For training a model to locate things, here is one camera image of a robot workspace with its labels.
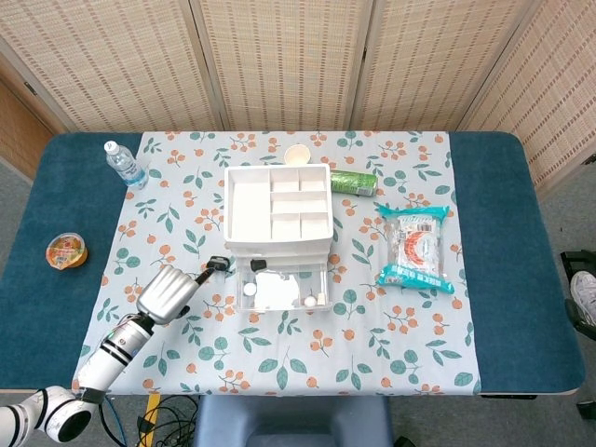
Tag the floral tablecloth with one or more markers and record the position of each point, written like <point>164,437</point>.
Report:
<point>349,344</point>

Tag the clear water bottle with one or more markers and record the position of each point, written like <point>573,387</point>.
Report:
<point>126,167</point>

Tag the white drawer organizer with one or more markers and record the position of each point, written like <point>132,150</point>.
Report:
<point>251,214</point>

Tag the green drink can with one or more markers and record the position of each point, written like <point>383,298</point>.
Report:
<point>354,183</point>

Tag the white sneaker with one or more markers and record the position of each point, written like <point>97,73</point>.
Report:
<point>584,293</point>

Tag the blue-grey seat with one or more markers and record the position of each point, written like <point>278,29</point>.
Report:
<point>288,419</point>

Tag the orange jelly cup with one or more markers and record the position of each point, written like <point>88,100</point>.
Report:
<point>65,251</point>

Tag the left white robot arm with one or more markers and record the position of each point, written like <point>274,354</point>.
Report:
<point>109,358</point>

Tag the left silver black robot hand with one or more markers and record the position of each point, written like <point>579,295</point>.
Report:
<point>165,293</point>

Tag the white egg-shaped ball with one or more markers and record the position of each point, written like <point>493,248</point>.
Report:
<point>309,302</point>

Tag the white round cap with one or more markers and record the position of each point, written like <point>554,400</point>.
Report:
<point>250,289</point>

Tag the small white cylinder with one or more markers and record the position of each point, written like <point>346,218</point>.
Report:
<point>321,298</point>

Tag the teal snack bag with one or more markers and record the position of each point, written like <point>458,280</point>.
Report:
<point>414,247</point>

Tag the beige paper cup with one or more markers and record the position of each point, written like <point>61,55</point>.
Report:
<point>297,153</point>

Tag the teal table cover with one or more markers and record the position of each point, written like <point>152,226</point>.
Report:
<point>507,233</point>

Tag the woven folding screen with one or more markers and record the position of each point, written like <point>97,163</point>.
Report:
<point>288,60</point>

